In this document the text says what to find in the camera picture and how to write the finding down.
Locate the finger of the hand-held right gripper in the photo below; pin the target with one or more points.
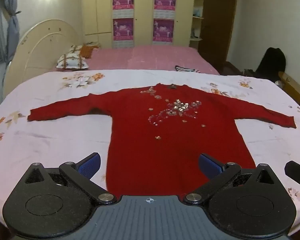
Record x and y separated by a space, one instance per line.
298 173

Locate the small floral pillow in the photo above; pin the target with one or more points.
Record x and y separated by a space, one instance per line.
76 48

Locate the large floral pillow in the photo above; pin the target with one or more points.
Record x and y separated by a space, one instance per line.
72 61

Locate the cream arched headboard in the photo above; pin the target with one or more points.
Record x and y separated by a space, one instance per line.
40 47

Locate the cream corner shelf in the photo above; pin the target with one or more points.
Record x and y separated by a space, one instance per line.
198 20

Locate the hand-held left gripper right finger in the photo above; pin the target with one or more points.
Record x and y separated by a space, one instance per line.
210 166

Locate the red sequined sweater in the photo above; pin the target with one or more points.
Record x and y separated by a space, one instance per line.
150 142

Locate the black white striped cloth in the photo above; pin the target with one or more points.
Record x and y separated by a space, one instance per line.
187 68

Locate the black bag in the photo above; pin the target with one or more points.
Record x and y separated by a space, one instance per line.
271 62

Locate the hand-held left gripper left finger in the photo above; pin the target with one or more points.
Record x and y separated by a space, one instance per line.
90 166

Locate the cream wardrobe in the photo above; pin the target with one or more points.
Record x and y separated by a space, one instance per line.
143 12

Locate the brown wooden door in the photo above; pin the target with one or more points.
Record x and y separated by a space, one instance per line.
217 25

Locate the white floral bedsheet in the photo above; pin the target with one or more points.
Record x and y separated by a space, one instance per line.
52 142

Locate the grey curtain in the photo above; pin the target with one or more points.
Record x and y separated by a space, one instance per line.
12 25

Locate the light blue shelf item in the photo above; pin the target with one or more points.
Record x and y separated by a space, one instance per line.
197 12

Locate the pink bed cover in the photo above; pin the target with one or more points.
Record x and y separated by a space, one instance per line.
145 57

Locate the orange pillow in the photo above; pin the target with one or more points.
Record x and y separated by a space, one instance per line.
88 50

